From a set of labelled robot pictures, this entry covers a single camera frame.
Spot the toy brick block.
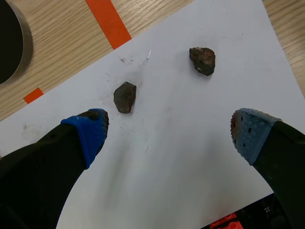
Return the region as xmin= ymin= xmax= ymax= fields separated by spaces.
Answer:
xmin=209 ymin=194 xmax=284 ymax=229

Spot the white sheet of paper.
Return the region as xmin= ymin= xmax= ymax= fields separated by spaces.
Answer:
xmin=0 ymin=0 xmax=305 ymax=229

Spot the small dark stone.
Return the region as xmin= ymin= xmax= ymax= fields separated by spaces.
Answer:
xmin=113 ymin=81 xmax=137 ymax=114
xmin=189 ymin=47 xmax=216 ymax=77

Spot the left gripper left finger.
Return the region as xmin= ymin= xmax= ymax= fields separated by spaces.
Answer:
xmin=0 ymin=108 xmax=110 ymax=229

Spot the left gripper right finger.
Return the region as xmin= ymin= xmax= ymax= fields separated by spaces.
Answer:
xmin=230 ymin=108 xmax=305 ymax=229

